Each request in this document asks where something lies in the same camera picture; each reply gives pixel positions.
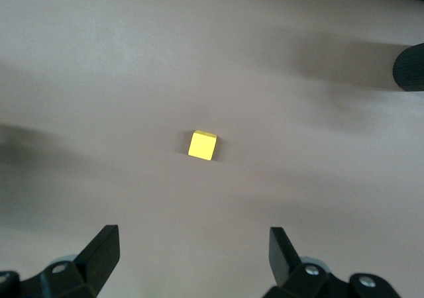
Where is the black ribbed cylinder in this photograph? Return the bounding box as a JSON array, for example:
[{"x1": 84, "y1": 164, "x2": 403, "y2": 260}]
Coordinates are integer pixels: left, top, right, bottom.
[{"x1": 392, "y1": 42, "x2": 424, "y2": 93}]

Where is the yellow wooden block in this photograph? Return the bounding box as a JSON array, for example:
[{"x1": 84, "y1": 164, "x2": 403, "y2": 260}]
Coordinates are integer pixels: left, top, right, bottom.
[{"x1": 187, "y1": 129, "x2": 218, "y2": 162}]

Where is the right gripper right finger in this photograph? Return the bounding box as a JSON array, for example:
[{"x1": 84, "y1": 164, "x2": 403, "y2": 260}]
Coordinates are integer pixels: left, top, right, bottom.
[{"x1": 264, "y1": 226, "x2": 402, "y2": 298}]

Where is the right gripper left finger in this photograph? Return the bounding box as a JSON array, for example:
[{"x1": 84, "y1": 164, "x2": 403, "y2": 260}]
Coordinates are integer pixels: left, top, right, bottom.
[{"x1": 0, "y1": 224, "x2": 120, "y2": 298}]

